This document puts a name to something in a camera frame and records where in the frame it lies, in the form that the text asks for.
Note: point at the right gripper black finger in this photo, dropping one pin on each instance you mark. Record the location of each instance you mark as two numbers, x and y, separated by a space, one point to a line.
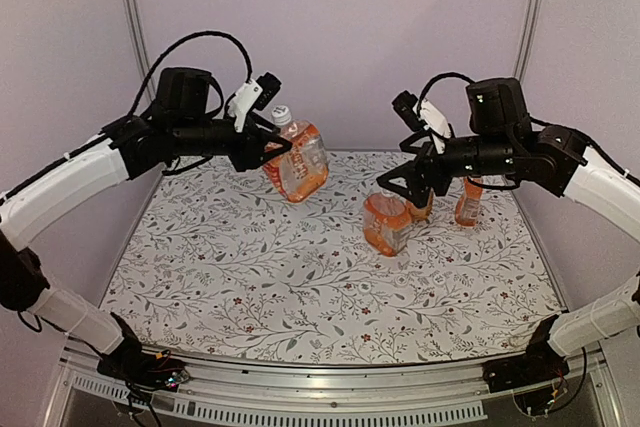
418 143
408 181

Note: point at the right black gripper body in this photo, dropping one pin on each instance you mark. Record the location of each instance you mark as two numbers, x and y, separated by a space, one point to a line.
440 179

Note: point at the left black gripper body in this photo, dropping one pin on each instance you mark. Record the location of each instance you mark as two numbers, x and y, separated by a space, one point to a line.
246 157

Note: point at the black-label orange drink bottle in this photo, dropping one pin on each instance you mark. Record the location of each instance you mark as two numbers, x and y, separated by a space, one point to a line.
419 214

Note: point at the white cap green characters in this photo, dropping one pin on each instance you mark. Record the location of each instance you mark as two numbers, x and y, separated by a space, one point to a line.
281 116

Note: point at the slim red-label tea bottle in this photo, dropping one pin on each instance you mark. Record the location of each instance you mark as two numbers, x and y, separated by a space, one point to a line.
299 173

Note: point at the orange grey-label tea bottle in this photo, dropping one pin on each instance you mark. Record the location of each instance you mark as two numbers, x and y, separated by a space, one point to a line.
386 223

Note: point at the wide orange tea bottle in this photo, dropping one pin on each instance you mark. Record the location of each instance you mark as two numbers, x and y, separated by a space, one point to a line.
468 206

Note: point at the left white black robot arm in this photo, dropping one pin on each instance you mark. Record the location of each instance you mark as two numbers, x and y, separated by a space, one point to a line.
176 124

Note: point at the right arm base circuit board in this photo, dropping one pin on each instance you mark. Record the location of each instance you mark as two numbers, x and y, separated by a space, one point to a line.
538 402

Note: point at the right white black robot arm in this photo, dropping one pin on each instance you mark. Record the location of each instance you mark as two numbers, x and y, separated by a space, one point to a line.
563 161

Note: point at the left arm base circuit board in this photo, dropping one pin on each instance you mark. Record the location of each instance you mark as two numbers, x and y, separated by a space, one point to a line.
160 371

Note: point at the floral patterned table mat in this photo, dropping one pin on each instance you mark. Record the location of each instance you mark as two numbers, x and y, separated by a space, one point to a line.
220 263

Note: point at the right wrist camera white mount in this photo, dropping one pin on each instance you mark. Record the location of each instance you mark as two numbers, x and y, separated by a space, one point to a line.
423 115

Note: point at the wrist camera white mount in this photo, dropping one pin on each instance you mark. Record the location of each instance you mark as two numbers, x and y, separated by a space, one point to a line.
423 115
246 104

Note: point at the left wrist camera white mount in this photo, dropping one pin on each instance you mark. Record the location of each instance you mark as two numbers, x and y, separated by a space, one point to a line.
246 104

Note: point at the front aluminium rail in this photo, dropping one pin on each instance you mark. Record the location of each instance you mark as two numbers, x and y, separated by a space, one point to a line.
227 391

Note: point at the left aluminium frame post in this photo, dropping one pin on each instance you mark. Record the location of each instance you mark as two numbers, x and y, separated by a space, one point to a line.
135 28

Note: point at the aluminium frame post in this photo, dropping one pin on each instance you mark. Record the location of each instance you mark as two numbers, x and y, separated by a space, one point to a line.
527 37
135 28

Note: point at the right aluminium frame post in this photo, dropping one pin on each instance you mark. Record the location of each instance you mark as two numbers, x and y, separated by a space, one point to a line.
527 37

